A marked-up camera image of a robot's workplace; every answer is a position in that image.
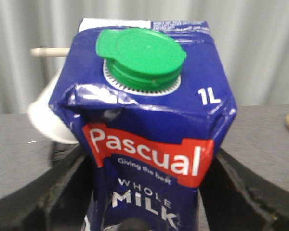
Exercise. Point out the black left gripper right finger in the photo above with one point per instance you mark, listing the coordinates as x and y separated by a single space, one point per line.
237 199

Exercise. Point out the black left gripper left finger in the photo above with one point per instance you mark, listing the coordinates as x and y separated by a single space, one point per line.
56 201

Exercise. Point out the blue white milk carton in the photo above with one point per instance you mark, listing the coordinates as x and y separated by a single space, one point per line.
150 103

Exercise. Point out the white mug black handle left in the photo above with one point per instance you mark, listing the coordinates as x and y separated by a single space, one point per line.
45 120

